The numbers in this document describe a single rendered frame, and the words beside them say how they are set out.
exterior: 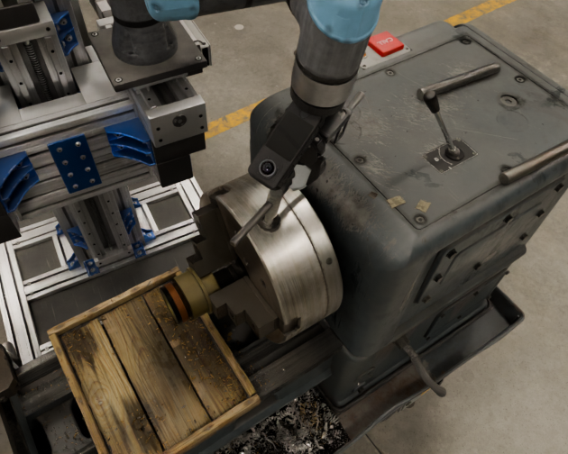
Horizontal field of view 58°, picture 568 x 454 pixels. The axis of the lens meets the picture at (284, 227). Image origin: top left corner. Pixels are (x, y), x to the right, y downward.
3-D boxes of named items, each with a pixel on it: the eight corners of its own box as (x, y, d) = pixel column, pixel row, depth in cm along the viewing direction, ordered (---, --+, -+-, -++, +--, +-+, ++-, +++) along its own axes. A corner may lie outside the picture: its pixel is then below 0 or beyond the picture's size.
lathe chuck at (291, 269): (233, 223, 119) (242, 140, 91) (309, 340, 108) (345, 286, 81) (198, 240, 115) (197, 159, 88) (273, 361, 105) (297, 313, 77)
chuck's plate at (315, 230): (247, 217, 120) (260, 133, 92) (322, 331, 109) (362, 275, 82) (233, 223, 119) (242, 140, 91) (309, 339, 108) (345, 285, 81)
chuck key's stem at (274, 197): (267, 236, 86) (277, 201, 76) (257, 229, 87) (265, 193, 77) (275, 227, 87) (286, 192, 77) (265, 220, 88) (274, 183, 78)
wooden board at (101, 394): (179, 274, 120) (177, 265, 117) (261, 404, 103) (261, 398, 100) (51, 338, 109) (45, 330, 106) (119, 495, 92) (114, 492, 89)
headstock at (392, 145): (415, 130, 152) (456, 7, 121) (542, 242, 130) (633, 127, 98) (242, 213, 131) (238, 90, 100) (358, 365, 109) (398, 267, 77)
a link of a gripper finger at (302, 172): (324, 179, 83) (334, 143, 75) (303, 204, 80) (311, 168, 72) (308, 169, 83) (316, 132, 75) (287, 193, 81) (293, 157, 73)
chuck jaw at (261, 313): (261, 265, 94) (297, 313, 87) (261, 281, 98) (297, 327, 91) (207, 294, 90) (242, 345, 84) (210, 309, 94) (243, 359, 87)
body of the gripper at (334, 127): (343, 139, 75) (367, 80, 65) (310, 176, 72) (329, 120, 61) (302, 111, 77) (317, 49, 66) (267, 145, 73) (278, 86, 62)
